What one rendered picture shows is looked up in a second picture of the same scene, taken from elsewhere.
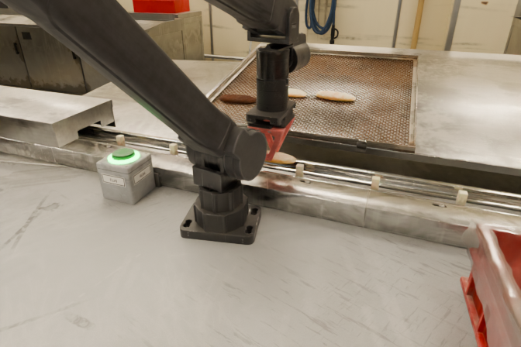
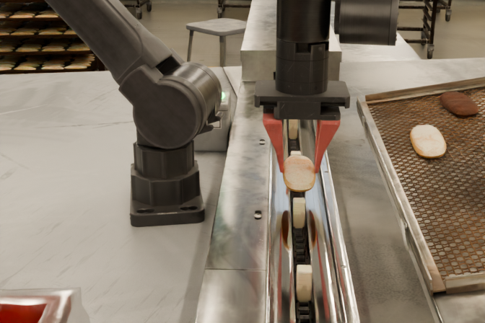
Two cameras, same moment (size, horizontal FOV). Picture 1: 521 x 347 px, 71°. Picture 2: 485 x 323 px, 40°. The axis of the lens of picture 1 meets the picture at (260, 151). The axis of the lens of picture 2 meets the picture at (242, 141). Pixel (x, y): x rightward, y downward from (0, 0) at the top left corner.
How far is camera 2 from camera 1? 77 cm
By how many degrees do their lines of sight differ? 66
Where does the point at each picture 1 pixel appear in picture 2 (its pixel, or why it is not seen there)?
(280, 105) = (284, 83)
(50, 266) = (71, 146)
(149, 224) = not seen: hidden behind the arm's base
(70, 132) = (263, 68)
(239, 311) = (18, 237)
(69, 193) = not seen: hidden behind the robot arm
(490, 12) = not seen: outside the picture
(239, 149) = (130, 89)
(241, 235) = (132, 208)
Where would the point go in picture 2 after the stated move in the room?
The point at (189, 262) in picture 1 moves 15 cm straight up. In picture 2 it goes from (90, 199) to (80, 83)
